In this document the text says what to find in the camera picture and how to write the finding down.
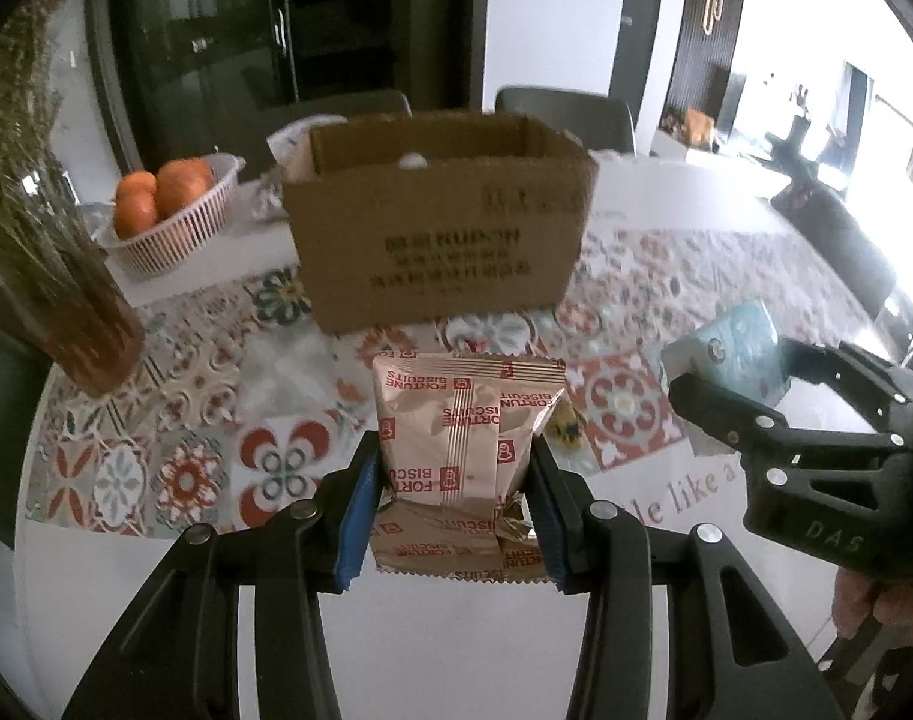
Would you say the person's right hand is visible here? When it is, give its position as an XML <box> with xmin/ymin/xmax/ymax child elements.
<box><xmin>835</xmin><ymin>567</ymin><xmax>913</xmax><ymax>631</ymax></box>

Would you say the gold biscuit packet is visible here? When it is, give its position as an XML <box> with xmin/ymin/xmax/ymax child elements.
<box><xmin>368</xmin><ymin>351</ymin><xmax>567</xmax><ymax>584</ymax></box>

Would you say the dark framed glass sliding door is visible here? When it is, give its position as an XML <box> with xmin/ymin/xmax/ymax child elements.
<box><xmin>88</xmin><ymin>0</ymin><xmax>495</xmax><ymax>162</ymax></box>

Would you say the blue tissue packet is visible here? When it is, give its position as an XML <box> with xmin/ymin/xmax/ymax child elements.
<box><xmin>661</xmin><ymin>298</ymin><xmax>792</xmax><ymax>404</ymax></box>

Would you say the brown cardboard box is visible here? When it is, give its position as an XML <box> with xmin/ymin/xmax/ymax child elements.
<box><xmin>281</xmin><ymin>110</ymin><xmax>600</xmax><ymax>335</ymax></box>

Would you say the small yellow toy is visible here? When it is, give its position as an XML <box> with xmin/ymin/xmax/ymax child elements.
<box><xmin>545</xmin><ymin>403</ymin><xmax>587</xmax><ymax>452</ymax></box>

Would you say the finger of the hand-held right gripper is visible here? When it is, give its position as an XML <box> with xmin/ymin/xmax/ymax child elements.
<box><xmin>781</xmin><ymin>340</ymin><xmax>913</xmax><ymax>407</ymax></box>
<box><xmin>665</xmin><ymin>373</ymin><xmax>797</xmax><ymax>467</ymax></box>

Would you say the dark interior door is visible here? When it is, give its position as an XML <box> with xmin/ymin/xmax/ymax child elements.
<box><xmin>608</xmin><ymin>0</ymin><xmax>668</xmax><ymax>104</ymax></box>

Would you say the white plastic fruit basket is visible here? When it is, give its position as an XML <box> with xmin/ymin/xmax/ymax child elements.
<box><xmin>95</xmin><ymin>152</ymin><xmax>247</xmax><ymax>275</ymax></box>

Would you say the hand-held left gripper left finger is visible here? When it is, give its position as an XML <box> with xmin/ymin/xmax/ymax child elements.
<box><xmin>59</xmin><ymin>431</ymin><xmax>383</xmax><ymax>720</ymax></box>

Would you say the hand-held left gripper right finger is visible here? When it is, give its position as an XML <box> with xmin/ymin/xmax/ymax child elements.
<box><xmin>527</xmin><ymin>442</ymin><xmax>849</xmax><ymax>720</ymax></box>

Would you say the patterned table runner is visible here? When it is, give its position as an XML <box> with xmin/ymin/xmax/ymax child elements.
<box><xmin>25</xmin><ymin>227</ymin><xmax>881</xmax><ymax>542</ymax></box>

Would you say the dark slatted wall panel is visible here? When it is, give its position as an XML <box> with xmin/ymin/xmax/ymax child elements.
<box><xmin>666</xmin><ymin>0</ymin><xmax>750</xmax><ymax>122</ymax></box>

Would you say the orange bag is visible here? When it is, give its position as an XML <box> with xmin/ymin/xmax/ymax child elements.
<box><xmin>681</xmin><ymin>108</ymin><xmax>722</xmax><ymax>145</ymax></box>

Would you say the glass vase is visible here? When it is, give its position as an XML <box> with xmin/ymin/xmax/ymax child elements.
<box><xmin>0</xmin><ymin>165</ymin><xmax>147</xmax><ymax>396</ymax></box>

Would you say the dark grey dining chair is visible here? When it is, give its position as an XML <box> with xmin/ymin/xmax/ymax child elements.
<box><xmin>245</xmin><ymin>88</ymin><xmax>414</xmax><ymax>170</ymax></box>
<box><xmin>0</xmin><ymin>322</ymin><xmax>54</xmax><ymax>550</ymax></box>
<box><xmin>494</xmin><ymin>85</ymin><xmax>638</xmax><ymax>156</ymax></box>
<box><xmin>770</xmin><ymin>182</ymin><xmax>902</xmax><ymax>317</ymax></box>

